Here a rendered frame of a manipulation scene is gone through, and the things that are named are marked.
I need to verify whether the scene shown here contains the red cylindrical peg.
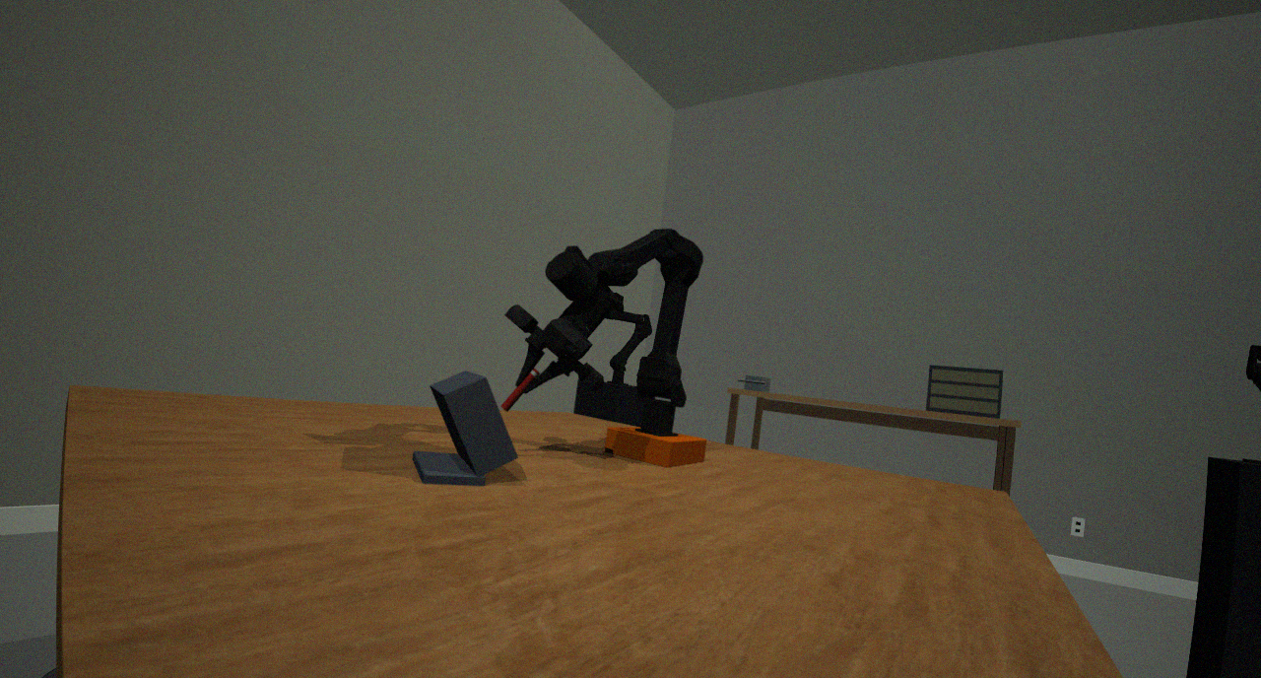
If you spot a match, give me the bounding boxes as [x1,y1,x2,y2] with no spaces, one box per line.
[501,369,540,411]

